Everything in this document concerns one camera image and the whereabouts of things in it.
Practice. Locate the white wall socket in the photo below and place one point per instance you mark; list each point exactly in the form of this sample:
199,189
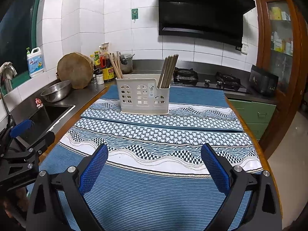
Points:
244,49

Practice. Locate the green base cabinet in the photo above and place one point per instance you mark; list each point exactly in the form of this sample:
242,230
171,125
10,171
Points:
256,115

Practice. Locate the black range hood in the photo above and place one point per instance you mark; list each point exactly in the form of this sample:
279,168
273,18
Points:
216,20

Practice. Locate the stainless steel sink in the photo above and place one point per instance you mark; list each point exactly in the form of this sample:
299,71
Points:
42,120

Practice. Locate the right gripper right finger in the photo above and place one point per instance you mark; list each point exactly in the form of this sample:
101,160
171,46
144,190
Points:
229,180

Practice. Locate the round wooden chopping block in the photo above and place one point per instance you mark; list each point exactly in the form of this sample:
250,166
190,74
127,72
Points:
76,68

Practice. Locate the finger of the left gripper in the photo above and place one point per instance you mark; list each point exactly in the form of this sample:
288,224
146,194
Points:
41,145
20,128

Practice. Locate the steel faucet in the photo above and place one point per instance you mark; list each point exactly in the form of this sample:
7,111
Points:
8,72

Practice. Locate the wooden glass door cabinet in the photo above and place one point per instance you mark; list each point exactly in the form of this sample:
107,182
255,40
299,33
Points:
282,51

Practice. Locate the green bottle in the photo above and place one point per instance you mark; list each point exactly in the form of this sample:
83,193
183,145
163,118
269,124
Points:
97,59

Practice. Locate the blue patterned placemat near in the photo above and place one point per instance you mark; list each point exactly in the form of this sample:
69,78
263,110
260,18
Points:
154,178

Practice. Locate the white detergent jug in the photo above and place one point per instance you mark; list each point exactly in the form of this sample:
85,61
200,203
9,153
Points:
35,62

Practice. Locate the stainless steel colander bowl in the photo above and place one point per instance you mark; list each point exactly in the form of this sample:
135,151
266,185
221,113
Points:
57,91

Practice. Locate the person's left hand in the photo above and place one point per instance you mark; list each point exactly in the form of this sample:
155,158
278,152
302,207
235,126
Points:
15,204

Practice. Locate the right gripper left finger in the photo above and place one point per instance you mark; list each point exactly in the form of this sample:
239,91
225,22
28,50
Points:
79,180

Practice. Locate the white plastic utensil holder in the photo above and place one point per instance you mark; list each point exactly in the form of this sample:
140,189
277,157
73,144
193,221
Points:
138,94

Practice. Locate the black box on counter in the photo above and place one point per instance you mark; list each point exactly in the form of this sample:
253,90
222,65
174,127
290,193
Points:
263,82

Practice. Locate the black gas stove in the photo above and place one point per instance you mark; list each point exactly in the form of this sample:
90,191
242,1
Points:
219,81

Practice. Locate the yellow label soy sauce bottle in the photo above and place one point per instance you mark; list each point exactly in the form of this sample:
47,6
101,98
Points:
108,72

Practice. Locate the white seasoning jar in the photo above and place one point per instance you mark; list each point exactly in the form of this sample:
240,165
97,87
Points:
99,77

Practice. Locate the steel cooking pot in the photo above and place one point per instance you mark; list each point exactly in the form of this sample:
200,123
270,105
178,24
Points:
126,63

